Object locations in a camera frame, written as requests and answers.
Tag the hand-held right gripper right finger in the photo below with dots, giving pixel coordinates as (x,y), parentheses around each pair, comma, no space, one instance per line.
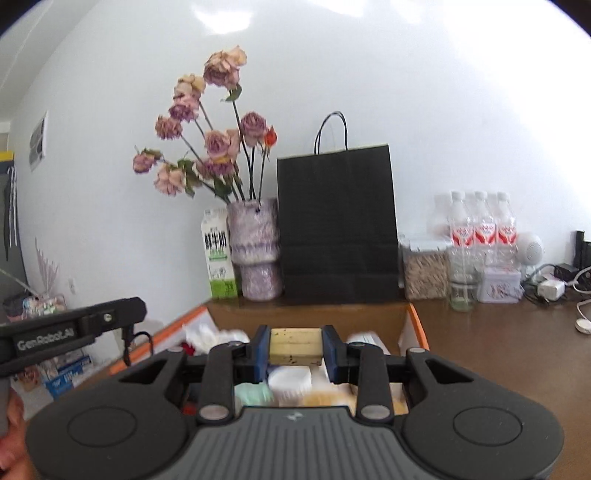
(328,355)

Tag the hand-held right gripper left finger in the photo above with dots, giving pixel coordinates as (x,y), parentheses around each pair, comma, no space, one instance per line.
(263,355)

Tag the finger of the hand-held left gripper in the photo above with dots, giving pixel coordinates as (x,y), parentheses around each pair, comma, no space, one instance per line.
(115,316)

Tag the yellow speckled block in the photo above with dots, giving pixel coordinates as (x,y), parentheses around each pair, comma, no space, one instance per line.
(295,346)

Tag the white cap bottle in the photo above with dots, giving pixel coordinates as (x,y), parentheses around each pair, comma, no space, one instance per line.
(291,381)

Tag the clear plastic bag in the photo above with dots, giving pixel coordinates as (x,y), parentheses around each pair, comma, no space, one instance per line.
(251,396)

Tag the red orange cardboard box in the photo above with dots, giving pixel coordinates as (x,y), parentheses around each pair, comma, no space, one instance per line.
(300,316)

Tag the white plastic container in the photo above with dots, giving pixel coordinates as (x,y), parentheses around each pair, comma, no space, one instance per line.
(369,344)

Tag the clear seed container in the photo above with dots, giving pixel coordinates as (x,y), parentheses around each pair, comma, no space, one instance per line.
(425,272)

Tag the person's left hand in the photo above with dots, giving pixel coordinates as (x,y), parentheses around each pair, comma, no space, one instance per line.
(16,429)

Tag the white yellow plush toy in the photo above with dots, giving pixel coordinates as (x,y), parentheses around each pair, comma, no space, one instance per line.
(328,397)

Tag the crumpled white tissue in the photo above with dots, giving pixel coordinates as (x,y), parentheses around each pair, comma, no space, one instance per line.
(205,337)

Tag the pink dried grass sprig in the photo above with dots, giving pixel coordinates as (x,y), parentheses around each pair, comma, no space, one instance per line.
(47,272)

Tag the small red item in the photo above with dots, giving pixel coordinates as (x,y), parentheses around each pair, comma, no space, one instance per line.
(187,349)

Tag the purple textured vase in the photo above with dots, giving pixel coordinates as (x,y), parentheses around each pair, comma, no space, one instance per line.
(256,249)

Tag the white green milk carton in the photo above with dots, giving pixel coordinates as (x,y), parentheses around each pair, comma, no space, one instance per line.
(218,258)

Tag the dark panel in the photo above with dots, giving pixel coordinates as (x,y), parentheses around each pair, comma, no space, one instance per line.
(11,221)

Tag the black paper bag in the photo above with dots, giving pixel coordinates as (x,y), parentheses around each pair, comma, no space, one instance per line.
(337,221)

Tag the clear drinking glass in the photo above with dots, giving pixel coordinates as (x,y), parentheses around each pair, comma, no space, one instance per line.
(464,286)

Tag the white printed tin box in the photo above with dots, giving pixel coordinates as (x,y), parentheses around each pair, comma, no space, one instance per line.
(501,286)

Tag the dried rose bouquet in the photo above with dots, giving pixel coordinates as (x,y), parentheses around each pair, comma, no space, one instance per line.
(217,143)

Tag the white round speaker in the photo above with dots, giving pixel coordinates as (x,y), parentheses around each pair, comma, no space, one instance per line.
(532,249)

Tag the white charger plug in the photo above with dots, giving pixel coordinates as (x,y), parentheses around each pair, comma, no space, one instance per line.
(552,290)

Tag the black power adapter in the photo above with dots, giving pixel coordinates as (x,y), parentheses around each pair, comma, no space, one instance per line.
(567,271)

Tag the black upright device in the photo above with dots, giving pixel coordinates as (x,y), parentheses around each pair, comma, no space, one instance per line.
(584,249)

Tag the white wall socket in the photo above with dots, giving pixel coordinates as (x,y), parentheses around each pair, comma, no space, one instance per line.
(72,285)

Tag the wall poster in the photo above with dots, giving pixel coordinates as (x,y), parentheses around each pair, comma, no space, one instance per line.
(39,141)

